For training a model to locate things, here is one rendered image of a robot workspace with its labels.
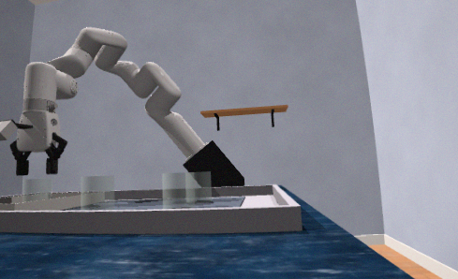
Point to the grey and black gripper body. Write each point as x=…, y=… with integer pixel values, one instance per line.
x=37, y=138

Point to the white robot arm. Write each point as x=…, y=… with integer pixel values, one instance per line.
x=44, y=84

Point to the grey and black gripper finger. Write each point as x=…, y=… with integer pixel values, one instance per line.
x=22, y=164
x=54, y=153

